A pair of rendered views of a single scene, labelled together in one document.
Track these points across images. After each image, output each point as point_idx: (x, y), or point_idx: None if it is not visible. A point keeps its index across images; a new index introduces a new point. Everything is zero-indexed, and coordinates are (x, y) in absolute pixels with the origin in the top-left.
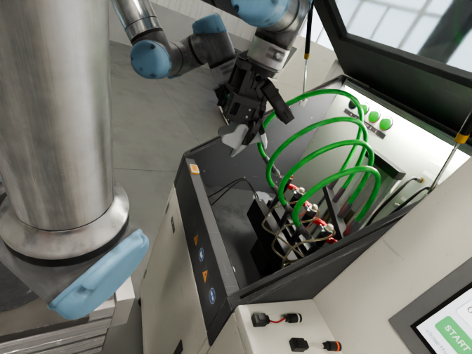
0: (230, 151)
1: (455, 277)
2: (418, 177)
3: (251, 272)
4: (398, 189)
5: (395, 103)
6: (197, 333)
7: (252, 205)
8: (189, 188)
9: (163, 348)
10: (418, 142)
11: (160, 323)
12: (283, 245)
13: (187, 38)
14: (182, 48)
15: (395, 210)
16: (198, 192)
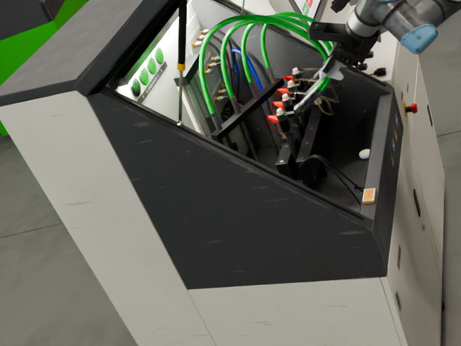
0: (380, 40)
1: (291, 1)
2: (199, 41)
3: (339, 158)
4: (219, 51)
5: (147, 36)
6: (406, 154)
7: (311, 166)
8: (383, 191)
9: (424, 255)
10: (173, 33)
11: (423, 276)
12: (316, 119)
13: (407, 1)
14: (415, 3)
15: (229, 60)
16: (378, 167)
